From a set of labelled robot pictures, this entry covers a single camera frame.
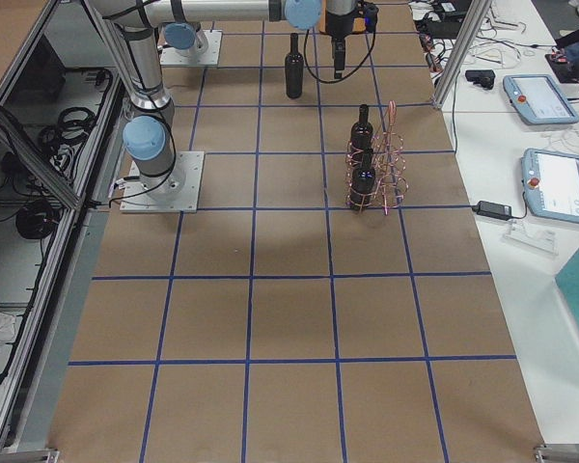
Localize teach pendant far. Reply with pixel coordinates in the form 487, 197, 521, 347
503, 74, 579, 125

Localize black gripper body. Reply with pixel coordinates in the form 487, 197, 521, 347
324, 0, 379, 39

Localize black power adapter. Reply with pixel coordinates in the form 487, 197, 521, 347
472, 201, 512, 221

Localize black handheld device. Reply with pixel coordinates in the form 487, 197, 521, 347
465, 69, 495, 90

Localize dark wine bottle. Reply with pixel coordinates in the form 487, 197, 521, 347
350, 104, 373, 151
349, 149, 375, 210
285, 33, 304, 99

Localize dark wine bottle front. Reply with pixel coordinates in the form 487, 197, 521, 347
350, 104, 373, 151

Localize copper wire bottle basket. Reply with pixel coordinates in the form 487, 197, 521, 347
345, 100, 408, 215

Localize teach pendant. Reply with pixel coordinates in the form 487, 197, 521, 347
503, 74, 579, 125
521, 149, 579, 225

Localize coiled black cables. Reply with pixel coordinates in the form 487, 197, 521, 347
21, 106, 108, 242

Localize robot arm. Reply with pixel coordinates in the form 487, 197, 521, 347
143, 0, 378, 83
87, 1, 185, 202

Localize aluminium frame column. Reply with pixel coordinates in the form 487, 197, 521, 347
431, 0, 492, 109

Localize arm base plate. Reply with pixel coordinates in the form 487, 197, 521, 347
120, 151, 205, 213
160, 24, 222, 68

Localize clear acrylic stand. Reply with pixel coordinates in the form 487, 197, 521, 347
500, 219, 559, 259

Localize teach pendant near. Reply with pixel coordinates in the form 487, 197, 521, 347
521, 149, 579, 225

